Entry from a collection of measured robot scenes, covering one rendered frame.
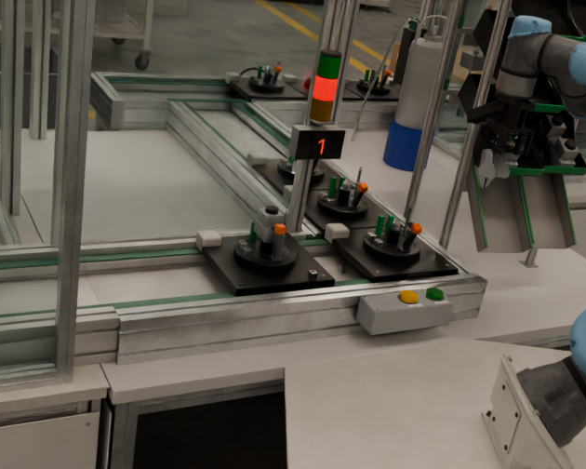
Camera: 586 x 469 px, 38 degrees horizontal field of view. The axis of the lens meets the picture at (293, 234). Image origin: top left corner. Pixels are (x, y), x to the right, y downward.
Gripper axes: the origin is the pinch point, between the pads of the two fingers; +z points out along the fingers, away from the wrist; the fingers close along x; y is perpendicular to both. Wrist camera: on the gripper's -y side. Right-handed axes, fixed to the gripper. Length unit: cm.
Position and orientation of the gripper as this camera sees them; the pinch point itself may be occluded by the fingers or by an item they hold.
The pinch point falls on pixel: (482, 180)
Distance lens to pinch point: 186.7
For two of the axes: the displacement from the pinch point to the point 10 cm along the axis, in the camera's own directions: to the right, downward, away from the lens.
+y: 4.4, 4.4, -7.8
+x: 8.8, -0.6, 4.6
